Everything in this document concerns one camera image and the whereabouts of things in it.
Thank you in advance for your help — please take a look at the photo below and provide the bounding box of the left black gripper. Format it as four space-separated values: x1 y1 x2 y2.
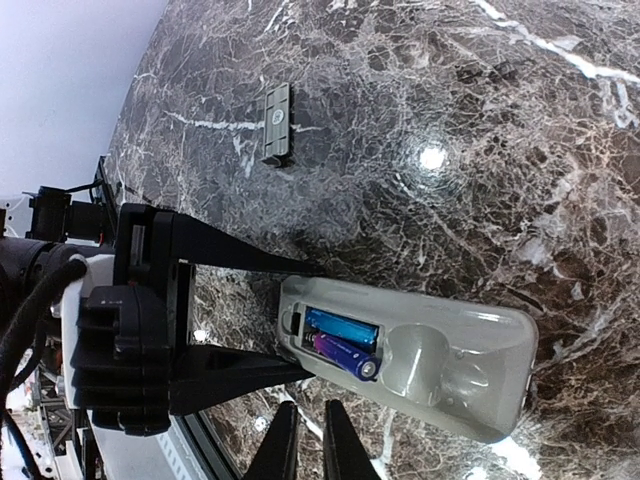
72 203 325 435

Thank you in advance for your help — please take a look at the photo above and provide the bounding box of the grey remote control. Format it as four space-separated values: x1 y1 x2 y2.
277 276 538 443

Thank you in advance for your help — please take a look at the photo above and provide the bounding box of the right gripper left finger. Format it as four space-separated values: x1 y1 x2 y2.
242 401 299 480

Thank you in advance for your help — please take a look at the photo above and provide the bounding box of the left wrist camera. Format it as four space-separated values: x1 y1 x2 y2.
49 254 126 480

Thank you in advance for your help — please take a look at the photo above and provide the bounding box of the purple AAA battery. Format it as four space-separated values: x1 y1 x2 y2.
310 332 380 382

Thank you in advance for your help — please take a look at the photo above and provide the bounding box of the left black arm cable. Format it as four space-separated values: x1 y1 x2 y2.
0 257 89 480

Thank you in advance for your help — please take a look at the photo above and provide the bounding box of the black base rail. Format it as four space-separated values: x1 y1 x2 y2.
94 157 240 479

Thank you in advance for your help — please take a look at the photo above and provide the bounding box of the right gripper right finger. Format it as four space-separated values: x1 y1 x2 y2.
323 400 381 480

